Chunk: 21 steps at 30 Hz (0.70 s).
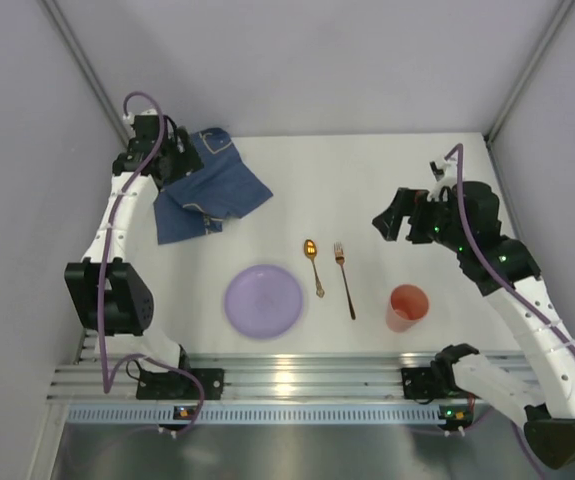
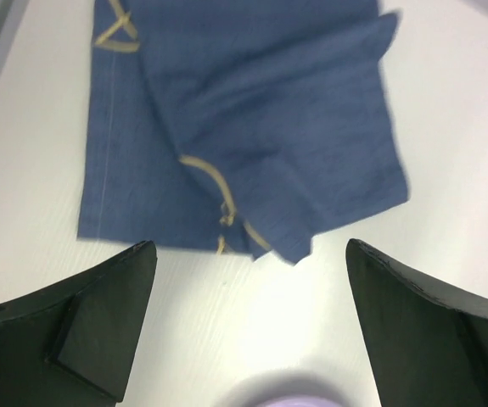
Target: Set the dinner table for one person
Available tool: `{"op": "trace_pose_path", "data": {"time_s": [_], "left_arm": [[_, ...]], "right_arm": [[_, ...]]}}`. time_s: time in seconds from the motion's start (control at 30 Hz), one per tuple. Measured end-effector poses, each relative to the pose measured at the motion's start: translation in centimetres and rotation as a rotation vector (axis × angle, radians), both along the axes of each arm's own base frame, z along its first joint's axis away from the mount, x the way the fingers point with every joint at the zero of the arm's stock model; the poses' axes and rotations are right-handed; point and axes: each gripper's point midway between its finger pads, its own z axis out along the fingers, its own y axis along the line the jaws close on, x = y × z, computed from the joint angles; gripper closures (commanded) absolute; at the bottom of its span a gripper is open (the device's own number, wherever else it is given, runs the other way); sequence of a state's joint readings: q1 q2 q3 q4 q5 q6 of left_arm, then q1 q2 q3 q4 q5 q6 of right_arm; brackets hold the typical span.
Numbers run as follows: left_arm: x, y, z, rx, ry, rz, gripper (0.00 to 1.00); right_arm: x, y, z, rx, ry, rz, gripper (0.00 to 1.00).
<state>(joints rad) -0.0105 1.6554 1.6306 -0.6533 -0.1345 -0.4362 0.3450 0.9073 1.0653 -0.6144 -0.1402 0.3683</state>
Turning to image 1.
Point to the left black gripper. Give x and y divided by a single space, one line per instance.
187 161

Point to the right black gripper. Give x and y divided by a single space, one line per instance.
414 217

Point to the blue cloth placemat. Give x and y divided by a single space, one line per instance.
198 204

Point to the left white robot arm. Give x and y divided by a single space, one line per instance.
108 294

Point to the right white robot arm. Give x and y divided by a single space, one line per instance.
465 220

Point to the copper fork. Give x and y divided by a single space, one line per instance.
340 260

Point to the gold spoon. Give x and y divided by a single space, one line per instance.
310 250

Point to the orange plastic cup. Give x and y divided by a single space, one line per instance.
408 305

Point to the purple plastic plate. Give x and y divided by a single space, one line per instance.
263 301

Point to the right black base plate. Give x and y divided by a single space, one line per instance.
420 384

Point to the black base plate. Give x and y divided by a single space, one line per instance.
420 384
172 386

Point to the left aluminium frame post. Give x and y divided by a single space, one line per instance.
69 39

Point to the aluminium frame post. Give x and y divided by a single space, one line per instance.
554 25
69 39

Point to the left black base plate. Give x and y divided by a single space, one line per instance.
172 386

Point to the aluminium mounting rail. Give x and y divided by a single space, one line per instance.
259 378

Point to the perforated cable duct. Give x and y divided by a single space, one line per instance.
268 414

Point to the right aluminium frame post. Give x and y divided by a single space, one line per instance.
554 25

